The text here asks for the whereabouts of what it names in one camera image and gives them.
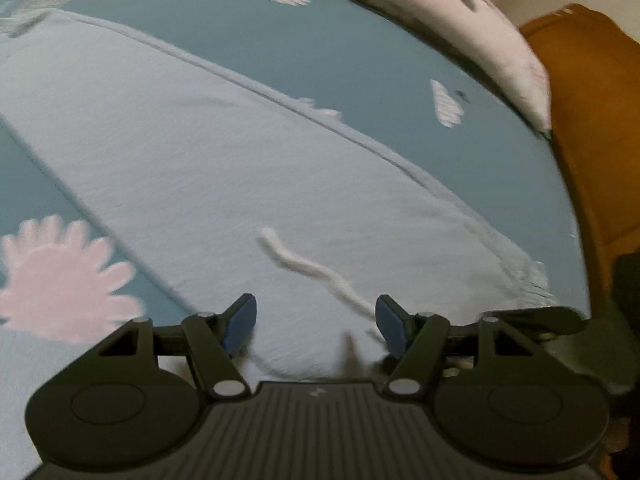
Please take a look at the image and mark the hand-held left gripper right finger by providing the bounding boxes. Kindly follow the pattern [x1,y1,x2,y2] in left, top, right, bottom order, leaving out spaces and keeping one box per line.
[375,294,577,402]

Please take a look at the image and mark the pink floral folded quilt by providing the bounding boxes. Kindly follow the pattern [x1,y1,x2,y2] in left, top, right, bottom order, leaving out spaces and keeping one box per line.
[270,0,554,134]

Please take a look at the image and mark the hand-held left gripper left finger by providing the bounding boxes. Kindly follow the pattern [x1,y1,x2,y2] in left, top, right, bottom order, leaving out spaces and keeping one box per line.
[47,293,258,402]

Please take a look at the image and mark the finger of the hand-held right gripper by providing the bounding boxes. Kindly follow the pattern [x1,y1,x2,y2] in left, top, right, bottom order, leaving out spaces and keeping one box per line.
[491,305,587,344]

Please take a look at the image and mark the grey sweatpants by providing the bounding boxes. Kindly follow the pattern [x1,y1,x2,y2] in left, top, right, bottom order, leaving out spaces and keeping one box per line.
[0,10,559,480]

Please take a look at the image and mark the bed with teal floral sheet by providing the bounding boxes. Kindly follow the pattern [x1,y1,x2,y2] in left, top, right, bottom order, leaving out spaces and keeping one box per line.
[0,0,589,343]

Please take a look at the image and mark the wooden headboard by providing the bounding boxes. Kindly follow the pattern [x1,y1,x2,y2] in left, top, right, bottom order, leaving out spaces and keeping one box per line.
[517,2,640,322]

